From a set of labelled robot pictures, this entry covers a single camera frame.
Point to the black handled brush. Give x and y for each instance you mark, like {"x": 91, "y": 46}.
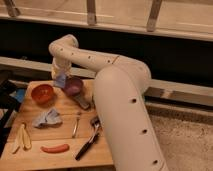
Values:
{"x": 95, "y": 123}

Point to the grey blue cloth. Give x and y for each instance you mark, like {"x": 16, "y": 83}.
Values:
{"x": 49, "y": 118}

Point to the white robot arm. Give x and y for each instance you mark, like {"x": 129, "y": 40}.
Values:
{"x": 118, "y": 90}

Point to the silver fork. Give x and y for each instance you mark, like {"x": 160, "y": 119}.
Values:
{"x": 78, "y": 115}

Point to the blue sponge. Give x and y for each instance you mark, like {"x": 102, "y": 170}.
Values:
{"x": 60, "y": 81}

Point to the red sausage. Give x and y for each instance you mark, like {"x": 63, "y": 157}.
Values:
{"x": 56, "y": 149}

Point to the black stand at left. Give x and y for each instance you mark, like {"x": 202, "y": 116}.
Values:
{"x": 6, "y": 102}

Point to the brown rectangular block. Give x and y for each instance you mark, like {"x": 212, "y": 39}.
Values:
{"x": 84, "y": 104}

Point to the purple bowl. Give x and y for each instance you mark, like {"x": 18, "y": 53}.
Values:
{"x": 73, "y": 86}

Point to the blue object at left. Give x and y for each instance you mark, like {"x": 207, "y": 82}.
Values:
{"x": 19, "y": 95}

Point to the orange bowl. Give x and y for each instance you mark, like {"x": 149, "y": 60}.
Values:
{"x": 42, "y": 93}

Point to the wooden cutting board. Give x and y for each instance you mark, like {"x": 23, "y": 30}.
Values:
{"x": 35, "y": 158}

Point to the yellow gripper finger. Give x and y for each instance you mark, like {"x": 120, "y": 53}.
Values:
{"x": 54, "y": 72}

